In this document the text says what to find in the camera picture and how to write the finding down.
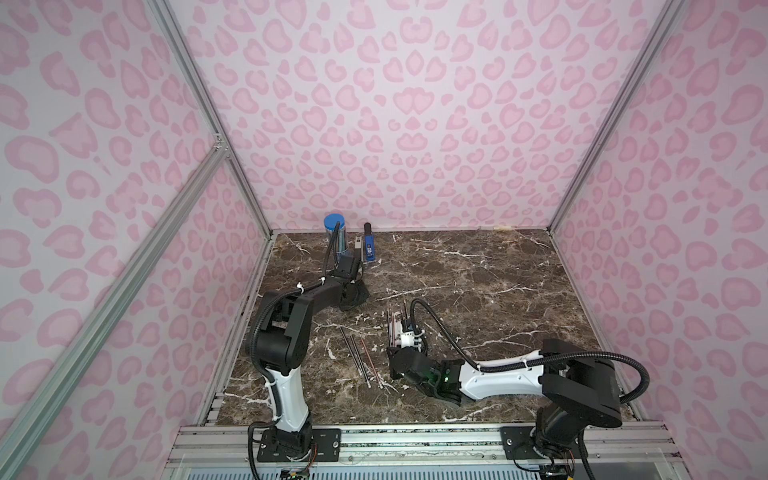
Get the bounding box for dark pencil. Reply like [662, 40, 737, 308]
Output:
[351, 335, 371, 388]
[339, 327, 367, 380]

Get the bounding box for red pencil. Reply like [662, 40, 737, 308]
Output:
[359, 338, 384, 390]

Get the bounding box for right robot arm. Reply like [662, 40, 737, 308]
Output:
[387, 339, 623, 458]

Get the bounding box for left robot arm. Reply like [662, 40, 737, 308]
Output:
[247, 248, 369, 456]

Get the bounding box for grey clip tool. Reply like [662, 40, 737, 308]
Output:
[353, 236, 364, 275]

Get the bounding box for blue-capped metal cylinder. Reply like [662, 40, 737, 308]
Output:
[324, 213, 348, 262]

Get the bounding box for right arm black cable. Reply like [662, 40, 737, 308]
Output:
[409, 298, 650, 404]

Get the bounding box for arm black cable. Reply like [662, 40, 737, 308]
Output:
[409, 298, 650, 404]
[245, 221, 343, 480]

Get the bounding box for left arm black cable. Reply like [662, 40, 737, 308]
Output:
[245, 221, 343, 480]

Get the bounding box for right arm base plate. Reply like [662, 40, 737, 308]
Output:
[500, 426, 580, 461]

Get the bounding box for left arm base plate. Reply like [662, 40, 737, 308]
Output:
[256, 428, 341, 463]

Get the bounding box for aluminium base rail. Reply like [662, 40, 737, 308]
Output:
[161, 421, 691, 479]

